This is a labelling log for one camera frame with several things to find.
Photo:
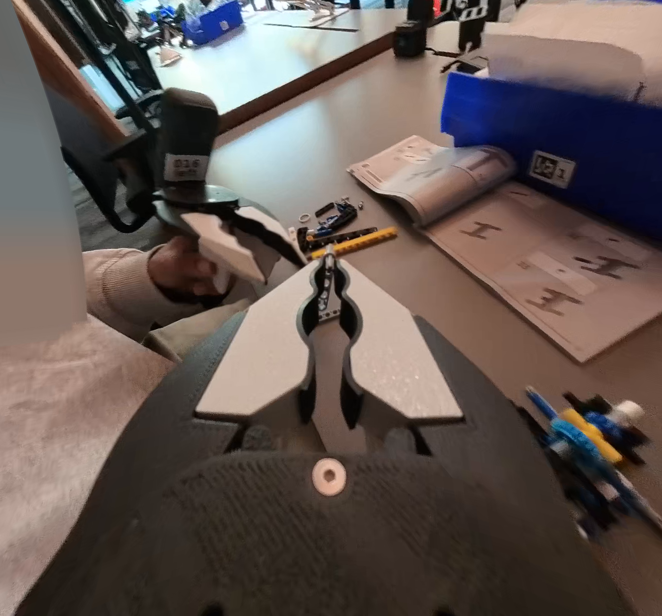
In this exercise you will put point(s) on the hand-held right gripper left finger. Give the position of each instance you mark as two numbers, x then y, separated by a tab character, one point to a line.
258	362

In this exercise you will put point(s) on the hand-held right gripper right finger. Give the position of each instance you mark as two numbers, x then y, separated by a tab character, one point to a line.
398	368

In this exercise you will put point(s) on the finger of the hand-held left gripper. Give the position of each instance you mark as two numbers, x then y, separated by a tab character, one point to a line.
269	225
227	246

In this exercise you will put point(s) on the grey lego beam with holes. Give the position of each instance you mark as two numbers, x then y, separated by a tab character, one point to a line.
325	310

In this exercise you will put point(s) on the person's left forearm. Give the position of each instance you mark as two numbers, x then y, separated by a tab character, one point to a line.
116	285

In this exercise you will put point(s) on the black lego beam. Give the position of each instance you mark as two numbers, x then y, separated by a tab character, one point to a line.
346	233

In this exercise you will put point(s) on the yellow lego beam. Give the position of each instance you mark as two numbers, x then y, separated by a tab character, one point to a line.
362	242

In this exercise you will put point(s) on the open lego instruction booklet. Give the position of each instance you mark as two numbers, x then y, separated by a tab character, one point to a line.
517	254

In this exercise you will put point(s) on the blue yellow lego assembly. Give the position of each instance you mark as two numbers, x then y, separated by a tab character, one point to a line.
584	445

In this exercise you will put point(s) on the person's left hand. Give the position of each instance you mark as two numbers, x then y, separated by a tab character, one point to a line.
178	269

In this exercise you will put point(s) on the cardboard piece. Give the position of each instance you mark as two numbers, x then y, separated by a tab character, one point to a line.
169	56

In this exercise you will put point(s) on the black office chair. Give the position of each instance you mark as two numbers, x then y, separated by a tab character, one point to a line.
95	187

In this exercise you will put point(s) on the blue plastic bin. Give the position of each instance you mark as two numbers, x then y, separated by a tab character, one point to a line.
569	135
214	22

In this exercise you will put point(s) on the person's zip hoodie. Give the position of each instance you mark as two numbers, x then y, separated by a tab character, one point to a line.
67	445

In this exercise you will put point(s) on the black cube device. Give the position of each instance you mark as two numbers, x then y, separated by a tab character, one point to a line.
409	39

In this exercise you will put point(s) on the flat black device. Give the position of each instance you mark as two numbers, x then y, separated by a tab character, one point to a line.
465	66

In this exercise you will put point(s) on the black box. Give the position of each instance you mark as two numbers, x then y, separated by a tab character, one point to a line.
420	8

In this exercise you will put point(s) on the black stand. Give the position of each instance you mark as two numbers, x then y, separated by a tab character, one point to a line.
478	11

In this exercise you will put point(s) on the white paper sheets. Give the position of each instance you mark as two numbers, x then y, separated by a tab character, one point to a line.
579	47

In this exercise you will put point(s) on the black metal frame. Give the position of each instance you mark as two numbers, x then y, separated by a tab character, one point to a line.
111	47

